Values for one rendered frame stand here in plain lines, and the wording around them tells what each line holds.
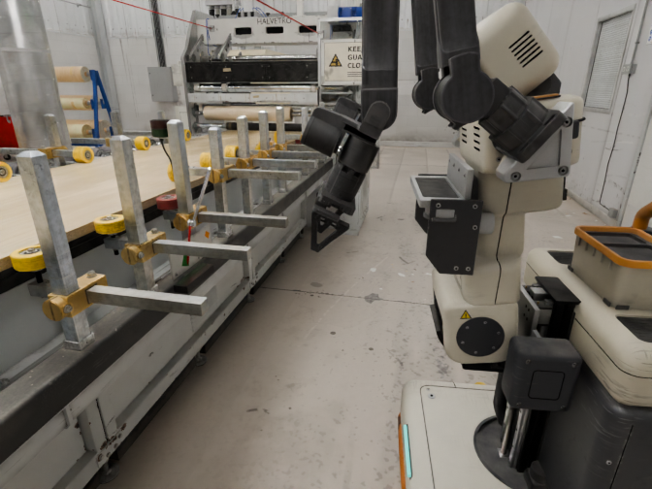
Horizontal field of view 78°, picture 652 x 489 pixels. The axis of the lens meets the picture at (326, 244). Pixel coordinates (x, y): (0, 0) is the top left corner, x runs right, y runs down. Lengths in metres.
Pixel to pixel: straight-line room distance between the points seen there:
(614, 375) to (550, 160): 0.44
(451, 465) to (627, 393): 0.54
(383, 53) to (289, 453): 1.38
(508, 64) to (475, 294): 0.46
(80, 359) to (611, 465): 1.12
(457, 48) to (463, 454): 1.06
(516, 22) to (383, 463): 1.39
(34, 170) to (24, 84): 4.26
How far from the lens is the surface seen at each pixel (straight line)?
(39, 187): 0.95
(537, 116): 0.71
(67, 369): 1.04
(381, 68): 0.67
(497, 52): 0.84
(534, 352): 0.94
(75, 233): 1.26
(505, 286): 0.94
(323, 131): 0.68
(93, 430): 1.57
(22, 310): 1.26
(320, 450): 1.67
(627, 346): 0.94
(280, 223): 1.30
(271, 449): 1.69
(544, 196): 0.93
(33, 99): 5.19
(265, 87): 3.70
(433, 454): 1.32
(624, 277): 1.03
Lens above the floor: 1.25
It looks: 21 degrees down
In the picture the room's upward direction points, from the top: straight up
